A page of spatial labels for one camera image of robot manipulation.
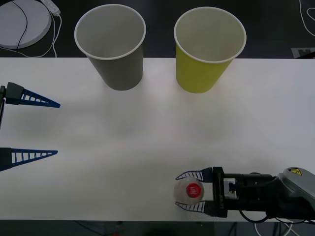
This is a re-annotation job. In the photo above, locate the grey plastic waste bin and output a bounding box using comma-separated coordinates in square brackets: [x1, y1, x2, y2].
[74, 4, 147, 91]

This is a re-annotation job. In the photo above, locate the yellow-green plastic waste bin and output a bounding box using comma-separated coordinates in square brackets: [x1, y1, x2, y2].
[173, 6, 247, 94]

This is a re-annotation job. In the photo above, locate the thin black cable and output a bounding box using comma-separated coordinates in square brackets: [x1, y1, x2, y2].
[10, 0, 28, 55]

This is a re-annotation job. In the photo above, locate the grey marker board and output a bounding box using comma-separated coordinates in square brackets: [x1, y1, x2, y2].
[291, 46, 315, 59]

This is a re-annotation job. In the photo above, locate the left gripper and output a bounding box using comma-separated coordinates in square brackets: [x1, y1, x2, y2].
[0, 82, 61, 173]

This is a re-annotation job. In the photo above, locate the white cable under table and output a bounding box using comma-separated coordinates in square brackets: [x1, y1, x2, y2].
[253, 220, 300, 236]

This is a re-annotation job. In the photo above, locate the white cable on floor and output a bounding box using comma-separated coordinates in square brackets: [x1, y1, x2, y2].
[298, 0, 315, 37]

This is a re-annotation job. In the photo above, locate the white power strip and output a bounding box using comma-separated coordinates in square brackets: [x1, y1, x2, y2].
[40, 0, 61, 16]

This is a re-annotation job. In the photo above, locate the white power strip cable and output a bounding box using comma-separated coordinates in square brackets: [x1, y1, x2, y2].
[0, 14, 63, 59]

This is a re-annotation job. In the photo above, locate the round white disc base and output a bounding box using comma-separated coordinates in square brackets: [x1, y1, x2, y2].
[0, 0, 53, 49]

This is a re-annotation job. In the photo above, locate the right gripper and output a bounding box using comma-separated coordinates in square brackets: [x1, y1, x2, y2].
[174, 167, 244, 219]

